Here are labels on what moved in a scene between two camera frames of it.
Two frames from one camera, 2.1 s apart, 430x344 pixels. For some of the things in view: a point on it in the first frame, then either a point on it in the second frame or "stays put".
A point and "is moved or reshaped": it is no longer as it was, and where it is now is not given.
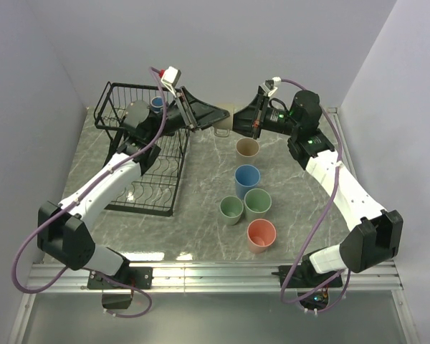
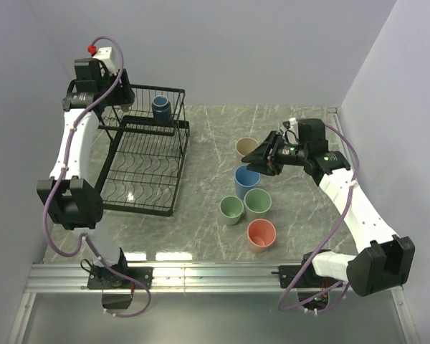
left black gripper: x=197 y=114 -> x=125 y=94
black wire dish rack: x=120 y=107 stays put
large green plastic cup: x=256 y=202 stays put
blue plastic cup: x=246 y=178 stays put
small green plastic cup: x=231 y=208 stays put
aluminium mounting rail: x=382 y=276 stays put
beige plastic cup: x=247 y=147 stays put
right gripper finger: x=243 y=120 -> x=264 y=166
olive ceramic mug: x=222 y=128 is moved or reshaped
